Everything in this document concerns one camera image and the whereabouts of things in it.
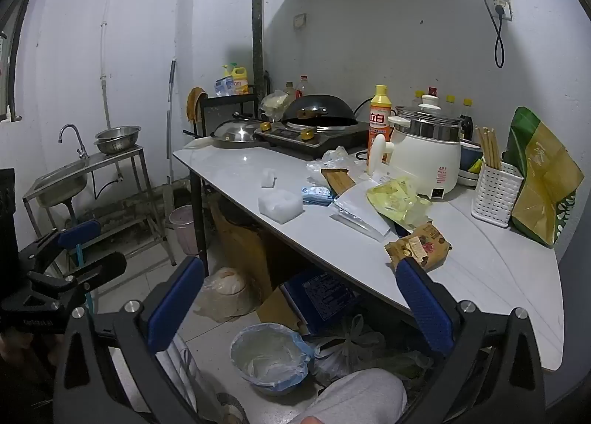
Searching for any person's left leg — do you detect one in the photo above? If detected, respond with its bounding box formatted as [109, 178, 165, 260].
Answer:
[161, 334, 218, 424]

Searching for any white tied plastic bag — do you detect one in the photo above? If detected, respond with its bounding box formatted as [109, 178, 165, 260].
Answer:
[314, 313, 389, 388]

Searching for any dark vertical pipe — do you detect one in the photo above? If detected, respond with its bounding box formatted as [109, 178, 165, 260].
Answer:
[252, 0, 265, 96]

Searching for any white chopstick basket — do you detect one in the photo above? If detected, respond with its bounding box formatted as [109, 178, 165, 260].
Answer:
[471, 158, 525, 227]

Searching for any white electric cooker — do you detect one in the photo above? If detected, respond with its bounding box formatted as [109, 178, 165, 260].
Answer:
[367, 95, 462, 200]

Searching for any steel faucet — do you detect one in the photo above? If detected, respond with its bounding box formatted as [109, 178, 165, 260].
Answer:
[58, 123, 89, 160]

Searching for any brown cloth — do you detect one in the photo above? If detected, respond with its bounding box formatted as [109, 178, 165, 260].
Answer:
[186, 87, 207, 122]

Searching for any blue box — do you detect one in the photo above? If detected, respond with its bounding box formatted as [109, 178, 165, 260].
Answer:
[283, 267, 365, 337]

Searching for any person's left hand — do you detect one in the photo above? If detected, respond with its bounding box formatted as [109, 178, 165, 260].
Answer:
[0, 335, 58, 388]

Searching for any blue hose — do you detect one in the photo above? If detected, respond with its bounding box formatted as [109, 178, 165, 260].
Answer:
[75, 241, 95, 314]

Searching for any steel bowl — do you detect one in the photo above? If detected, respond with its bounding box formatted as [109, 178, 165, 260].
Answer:
[95, 125, 142, 144]

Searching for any person's right leg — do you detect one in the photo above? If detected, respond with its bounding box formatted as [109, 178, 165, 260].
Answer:
[300, 367, 409, 424]

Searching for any person's leg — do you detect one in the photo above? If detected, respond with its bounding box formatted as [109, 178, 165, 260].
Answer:
[300, 367, 409, 424]
[161, 334, 218, 424]

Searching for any yellow plastic bag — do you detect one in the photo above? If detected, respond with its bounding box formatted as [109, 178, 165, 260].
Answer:
[366, 174, 435, 228]

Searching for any black hose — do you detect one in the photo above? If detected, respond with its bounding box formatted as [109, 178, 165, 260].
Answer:
[93, 170, 125, 200]

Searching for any large white foam block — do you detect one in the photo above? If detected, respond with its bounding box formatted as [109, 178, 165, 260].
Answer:
[257, 189, 301, 224]

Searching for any brown snack wrapper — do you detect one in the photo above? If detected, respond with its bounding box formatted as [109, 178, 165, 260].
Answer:
[385, 222, 453, 272]

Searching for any large cardboard box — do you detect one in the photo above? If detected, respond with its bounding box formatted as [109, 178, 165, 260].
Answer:
[210, 200, 287, 300]

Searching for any green and yellow bag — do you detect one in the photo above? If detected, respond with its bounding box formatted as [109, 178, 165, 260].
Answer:
[503, 106, 585, 249]

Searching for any metal pole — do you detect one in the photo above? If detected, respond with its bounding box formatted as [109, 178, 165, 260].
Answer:
[165, 60, 177, 184]

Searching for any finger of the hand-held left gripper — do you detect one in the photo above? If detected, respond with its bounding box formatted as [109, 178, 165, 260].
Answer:
[18, 220, 102, 273]
[25, 252, 127, 312]

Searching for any clear bag of white powder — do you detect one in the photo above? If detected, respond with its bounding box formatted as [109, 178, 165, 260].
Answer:
[193, 267, 259, 323]

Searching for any bundle of wooden chopsticks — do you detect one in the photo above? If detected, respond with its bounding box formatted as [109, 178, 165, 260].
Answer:
[475, 126, 503, 170]

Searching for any yellow detergent bottle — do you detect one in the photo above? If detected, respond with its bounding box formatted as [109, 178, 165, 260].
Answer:
[367, 85, 393, 163]

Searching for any black wok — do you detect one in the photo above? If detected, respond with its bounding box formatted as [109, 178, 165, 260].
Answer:
[281, 95, 358, 129]

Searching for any black table leg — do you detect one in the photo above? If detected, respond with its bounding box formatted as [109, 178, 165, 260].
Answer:
[191, 172, 208, 277]

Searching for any steel sink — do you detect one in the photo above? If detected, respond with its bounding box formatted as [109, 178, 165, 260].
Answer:
[23, 158, 90, 207]

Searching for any grey slipper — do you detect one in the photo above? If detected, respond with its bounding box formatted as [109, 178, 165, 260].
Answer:
[215, 391, 250, 424]

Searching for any steel wok lid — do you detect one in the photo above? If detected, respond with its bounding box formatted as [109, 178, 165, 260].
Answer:
[210, 113, 264, 148]

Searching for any black power cable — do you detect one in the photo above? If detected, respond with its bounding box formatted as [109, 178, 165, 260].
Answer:
[458, 0, 506, 69]

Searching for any yellow oil jug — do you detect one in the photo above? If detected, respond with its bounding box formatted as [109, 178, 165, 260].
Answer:
[223, 64, 250, 96]

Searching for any pale green plastic bag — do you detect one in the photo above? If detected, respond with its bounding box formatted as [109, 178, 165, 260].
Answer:
[383, 350, 435, 383]

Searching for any clear plastic bag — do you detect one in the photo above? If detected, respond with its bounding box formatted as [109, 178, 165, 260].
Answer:
[321, 147, 365, 175]

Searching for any bin with blue liner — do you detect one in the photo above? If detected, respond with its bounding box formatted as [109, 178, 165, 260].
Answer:
[230, 322, 317, 397]

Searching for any plastic bag of food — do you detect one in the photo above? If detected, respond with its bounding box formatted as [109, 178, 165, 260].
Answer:
[259, 90, 296, 122]

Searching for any pink plastic bin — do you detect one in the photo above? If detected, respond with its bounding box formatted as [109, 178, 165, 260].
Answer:
[168, 204, 206, 256]

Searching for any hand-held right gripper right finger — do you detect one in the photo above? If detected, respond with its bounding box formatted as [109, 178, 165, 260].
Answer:
[394, 258, 548, 424]

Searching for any white wall conduit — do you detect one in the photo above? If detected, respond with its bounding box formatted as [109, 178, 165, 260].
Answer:
[99, 0, 122, 129]

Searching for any white plastic mailer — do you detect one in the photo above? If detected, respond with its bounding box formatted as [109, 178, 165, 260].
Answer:
[330, 179, 393, 240]

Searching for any black rack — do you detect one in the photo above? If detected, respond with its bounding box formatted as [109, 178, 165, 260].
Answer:
[196, 94, 259, 138]

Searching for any black induction cooker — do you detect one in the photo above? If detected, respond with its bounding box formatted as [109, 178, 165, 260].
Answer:
[254, 121, 372, 160]

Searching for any steel sink stand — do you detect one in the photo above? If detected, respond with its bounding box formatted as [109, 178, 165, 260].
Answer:
[22, 144, 178, 268]

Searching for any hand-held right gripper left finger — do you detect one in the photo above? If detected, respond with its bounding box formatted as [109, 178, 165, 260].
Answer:
[53, 257, 206, 424]

